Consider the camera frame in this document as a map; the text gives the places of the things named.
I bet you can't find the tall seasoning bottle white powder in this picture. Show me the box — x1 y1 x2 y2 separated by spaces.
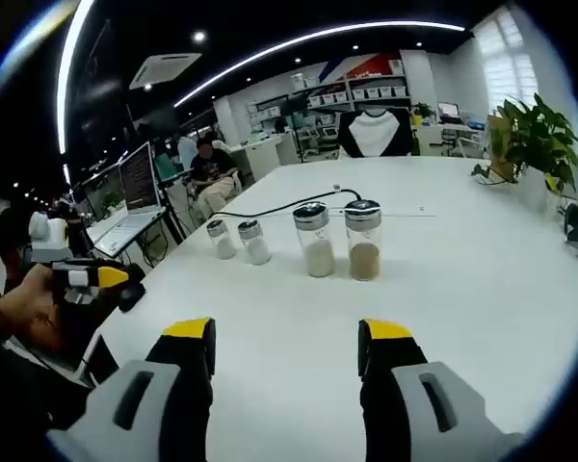
292 203 337 279

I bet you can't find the computer monitor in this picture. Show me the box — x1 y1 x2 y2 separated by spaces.
436 101 463 123

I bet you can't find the chair with black-white shirt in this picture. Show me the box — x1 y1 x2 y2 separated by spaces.
336 108 414 159

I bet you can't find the white office chair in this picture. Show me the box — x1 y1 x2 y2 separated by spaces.
27 210 72 257

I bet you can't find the tall seasoning bottle brown powder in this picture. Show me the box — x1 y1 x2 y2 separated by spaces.
343 199 383 282

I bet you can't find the white storage shelving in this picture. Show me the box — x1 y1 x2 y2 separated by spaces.
247 57 413 148

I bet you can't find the small seasoning bottle white powder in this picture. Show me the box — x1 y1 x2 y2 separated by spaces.
236 218 273 267
206 218 238 262

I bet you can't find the green potted plant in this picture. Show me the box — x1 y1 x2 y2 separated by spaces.
470 92 578 216

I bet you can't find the person's dark clothing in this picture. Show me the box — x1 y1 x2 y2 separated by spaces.
0 326 105 434

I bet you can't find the ceiling air conditioner vent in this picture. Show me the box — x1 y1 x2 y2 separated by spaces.
128 51 203 90

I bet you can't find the black computer mouse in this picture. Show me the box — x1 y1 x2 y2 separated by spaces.
118 282 147 312

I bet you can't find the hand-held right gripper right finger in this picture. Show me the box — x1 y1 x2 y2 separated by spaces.
357 318 526 462

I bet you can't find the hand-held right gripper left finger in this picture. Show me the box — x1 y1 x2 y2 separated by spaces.
46 317 218 462

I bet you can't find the white side desk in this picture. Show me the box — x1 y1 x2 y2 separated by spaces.
84 206 168 259

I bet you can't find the open silver laptop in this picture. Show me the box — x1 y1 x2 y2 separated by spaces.
92 141 168 257

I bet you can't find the black cable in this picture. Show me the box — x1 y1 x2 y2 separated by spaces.
211 183 363 220

